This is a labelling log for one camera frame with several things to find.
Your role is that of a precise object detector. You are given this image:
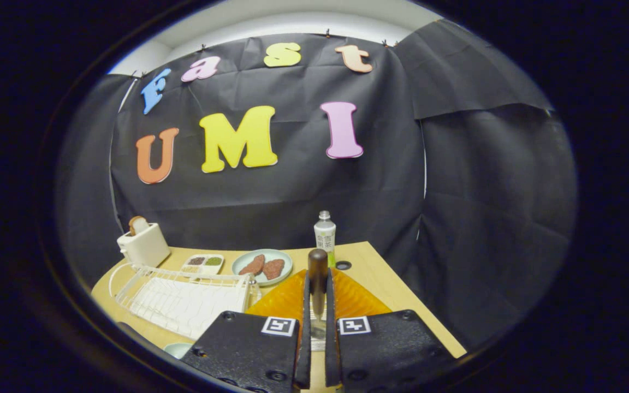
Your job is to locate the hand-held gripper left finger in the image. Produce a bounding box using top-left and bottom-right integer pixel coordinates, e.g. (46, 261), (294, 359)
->
(181, 267), (311, 392)

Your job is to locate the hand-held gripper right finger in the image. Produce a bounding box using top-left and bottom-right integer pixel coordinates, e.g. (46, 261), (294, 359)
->
(324, 267), (454, 392)

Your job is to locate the metal spoon with brown handle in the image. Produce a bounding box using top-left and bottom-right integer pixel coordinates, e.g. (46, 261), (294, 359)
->
(307, 248), (329, 321)

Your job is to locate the white wire dish rack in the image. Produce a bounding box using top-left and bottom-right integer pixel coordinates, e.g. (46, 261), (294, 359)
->
(108, 262), (262, 342)

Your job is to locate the light green plate with meat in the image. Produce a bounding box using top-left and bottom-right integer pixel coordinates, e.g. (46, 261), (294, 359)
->
(232, 249), (294, 287)

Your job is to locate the brown meat piece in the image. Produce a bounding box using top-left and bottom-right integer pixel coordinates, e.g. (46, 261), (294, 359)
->
(238, 254), (266, 276)
(262, 259), (286, 281)

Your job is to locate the green drink bottle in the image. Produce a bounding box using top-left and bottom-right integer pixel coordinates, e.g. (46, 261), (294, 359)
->
(314, 211), (336, 268)

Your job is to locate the black backdrop cloth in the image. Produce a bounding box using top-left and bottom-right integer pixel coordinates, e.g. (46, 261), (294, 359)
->
(52, 19), (577, 350)

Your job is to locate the white divided condiment tray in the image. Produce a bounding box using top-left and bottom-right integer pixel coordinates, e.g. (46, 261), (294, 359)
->
(182, 254), (225, 275)

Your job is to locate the white toaster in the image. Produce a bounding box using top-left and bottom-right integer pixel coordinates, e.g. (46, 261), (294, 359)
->
(117, 223), (171, 268)

